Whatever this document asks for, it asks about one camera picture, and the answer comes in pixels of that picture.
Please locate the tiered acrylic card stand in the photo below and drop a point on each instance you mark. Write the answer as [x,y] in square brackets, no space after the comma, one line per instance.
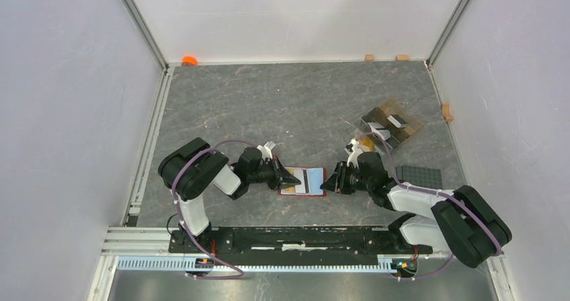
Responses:
[380,114]

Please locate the white credit card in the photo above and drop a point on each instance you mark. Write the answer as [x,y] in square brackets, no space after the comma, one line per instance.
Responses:
[302,186]

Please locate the curved wooden piece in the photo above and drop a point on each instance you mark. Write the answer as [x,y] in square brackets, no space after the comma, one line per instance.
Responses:
[445,109]

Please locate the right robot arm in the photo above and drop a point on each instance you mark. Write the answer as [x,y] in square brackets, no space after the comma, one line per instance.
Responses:
[460,221]

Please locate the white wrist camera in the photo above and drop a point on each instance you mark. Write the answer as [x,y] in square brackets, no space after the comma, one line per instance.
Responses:
[266,150]
[354,150]

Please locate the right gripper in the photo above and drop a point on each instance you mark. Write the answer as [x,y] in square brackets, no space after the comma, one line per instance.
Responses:
[336,182]

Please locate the orange round cap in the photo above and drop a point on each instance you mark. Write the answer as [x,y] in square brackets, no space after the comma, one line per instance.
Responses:
[189,61]

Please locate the grey studded baseplate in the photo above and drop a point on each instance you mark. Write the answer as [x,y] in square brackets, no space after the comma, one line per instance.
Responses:
[420,176]

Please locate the black top card stack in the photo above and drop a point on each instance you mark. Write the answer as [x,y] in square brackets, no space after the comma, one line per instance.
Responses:
[397,121]

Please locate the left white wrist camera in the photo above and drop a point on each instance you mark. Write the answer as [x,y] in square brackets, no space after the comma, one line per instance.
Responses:
[266,150]

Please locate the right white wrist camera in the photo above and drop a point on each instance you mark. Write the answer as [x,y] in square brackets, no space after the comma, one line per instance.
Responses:
[354,150]

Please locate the white card stack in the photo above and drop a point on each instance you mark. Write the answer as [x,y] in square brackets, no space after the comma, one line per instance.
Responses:
[379,130]

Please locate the gold card stack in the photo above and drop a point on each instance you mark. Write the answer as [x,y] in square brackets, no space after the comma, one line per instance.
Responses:
[366,145]

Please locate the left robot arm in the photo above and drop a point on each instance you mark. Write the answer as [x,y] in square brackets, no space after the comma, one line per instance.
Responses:
[191,169]

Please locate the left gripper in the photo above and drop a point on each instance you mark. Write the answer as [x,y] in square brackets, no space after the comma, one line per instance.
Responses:
[281,177]

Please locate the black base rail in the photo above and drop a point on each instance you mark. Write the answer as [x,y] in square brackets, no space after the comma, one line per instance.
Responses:
[306,245]

